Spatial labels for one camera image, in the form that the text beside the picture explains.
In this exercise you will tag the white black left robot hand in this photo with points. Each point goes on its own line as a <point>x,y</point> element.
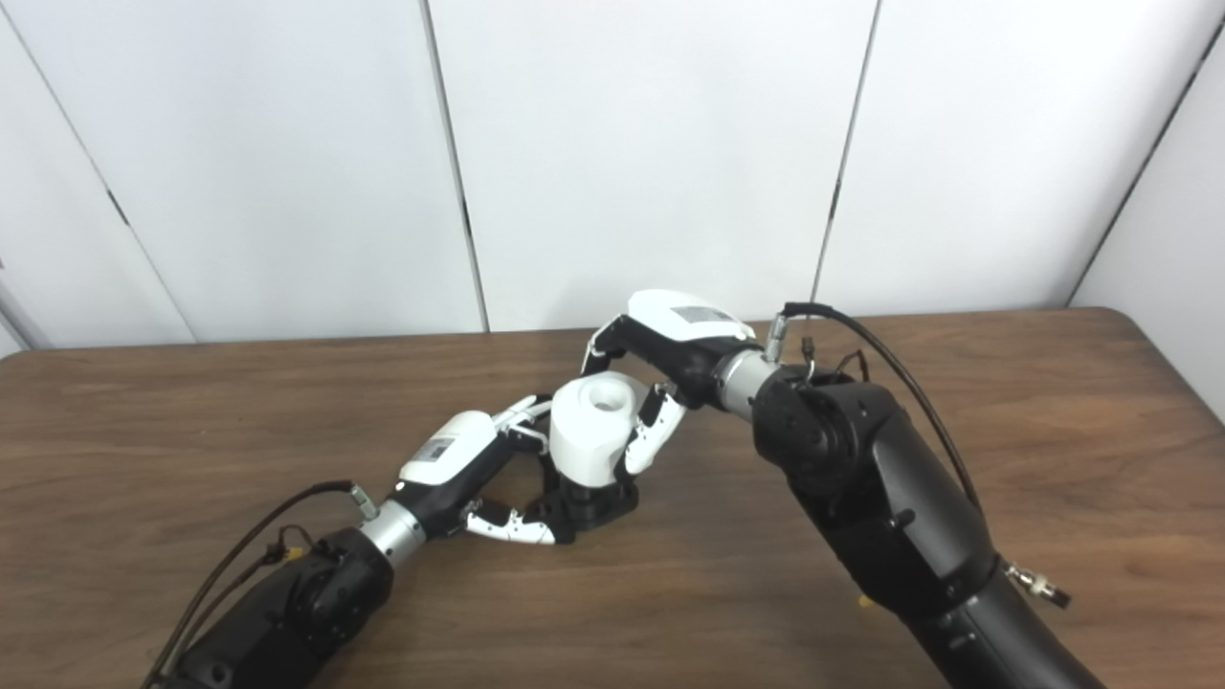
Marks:
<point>450,469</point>

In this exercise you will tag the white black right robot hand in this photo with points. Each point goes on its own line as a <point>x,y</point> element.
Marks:
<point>684,344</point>

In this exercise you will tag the round white plastic piece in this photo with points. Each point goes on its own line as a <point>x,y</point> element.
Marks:
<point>589,435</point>

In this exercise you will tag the black flanged holder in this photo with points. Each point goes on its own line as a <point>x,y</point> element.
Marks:
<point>598,505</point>

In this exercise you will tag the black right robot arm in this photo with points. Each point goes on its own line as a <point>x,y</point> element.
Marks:
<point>880,498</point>

